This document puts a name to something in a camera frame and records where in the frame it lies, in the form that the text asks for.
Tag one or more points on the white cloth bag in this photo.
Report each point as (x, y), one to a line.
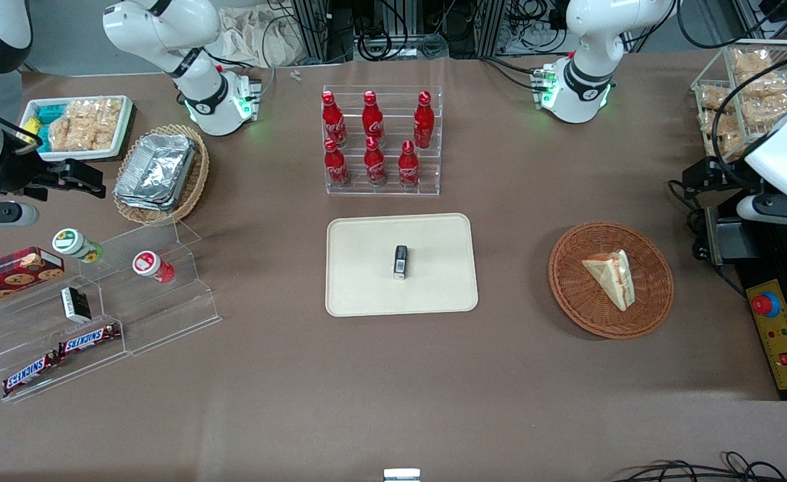
(253, 37)

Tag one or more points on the large rice cracker bag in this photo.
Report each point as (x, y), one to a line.
(85, 124)

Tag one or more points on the small black box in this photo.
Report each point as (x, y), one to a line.
(75, 304)
(401, 262)

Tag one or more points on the aluminium frame post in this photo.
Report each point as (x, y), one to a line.
(494, 27)
(313, 30)

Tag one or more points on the beige plastic tray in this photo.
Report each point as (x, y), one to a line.
(367, 281)

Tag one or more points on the stacked aluminium foil trays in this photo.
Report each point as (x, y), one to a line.
(156, 171)

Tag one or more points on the white rectangular snack tray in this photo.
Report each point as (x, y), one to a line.
(119, 130)

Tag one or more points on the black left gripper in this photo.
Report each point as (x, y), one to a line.
(713, 173)

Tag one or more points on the red cookie box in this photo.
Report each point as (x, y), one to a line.
(12, 274)

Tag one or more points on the clear acrylic bottle rack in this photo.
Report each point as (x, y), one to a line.
(427, 171)

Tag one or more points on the light wicker basket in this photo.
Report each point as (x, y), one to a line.
(196, 181)

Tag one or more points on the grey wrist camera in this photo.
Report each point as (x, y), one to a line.
(768, 209)
(5, 214)

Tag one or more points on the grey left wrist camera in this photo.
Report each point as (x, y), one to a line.
(768, 209)

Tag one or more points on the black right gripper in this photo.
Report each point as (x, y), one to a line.
(24, 173)

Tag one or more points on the red cola bottle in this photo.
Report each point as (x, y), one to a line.
(373, 117)
(333, 120)
(409, 169)
(423, 120)
(336, 167)
(375, 166)

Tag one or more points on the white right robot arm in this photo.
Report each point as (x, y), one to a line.
(166, 27)

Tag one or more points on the green lidded cup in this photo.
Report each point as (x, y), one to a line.
(75, 244)

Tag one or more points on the red emergency stop button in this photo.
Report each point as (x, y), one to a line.
(765, 304)

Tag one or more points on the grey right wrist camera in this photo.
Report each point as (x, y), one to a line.
(5, 214)

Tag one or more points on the brown wicker basket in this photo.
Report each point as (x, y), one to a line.
(574, 294)

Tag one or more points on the clear acrylic stepped shelf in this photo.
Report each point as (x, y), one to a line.
(159, 314)

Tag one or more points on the triangle sandwich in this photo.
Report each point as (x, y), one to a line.
(611, 278)

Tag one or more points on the yellow snack packet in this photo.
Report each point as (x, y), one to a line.
(31, 125)

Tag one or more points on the teal snack packet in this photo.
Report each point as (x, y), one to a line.
(49, 112)

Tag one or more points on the Snickers chocolate bar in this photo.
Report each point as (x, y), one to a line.
(89, 339)
(30, 373)

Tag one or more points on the red lidded cup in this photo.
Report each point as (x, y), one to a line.
(152, 266)

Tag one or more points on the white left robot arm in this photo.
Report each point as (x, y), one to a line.
(587, 40)

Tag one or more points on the black control box yellow panel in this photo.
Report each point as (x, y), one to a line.
(785, 335)

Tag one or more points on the rice cracker snack bag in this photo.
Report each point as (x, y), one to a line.
(728, 144)
(765, 85)
(715, 98)
(751, 61)
(709, 122)
(765, 110)

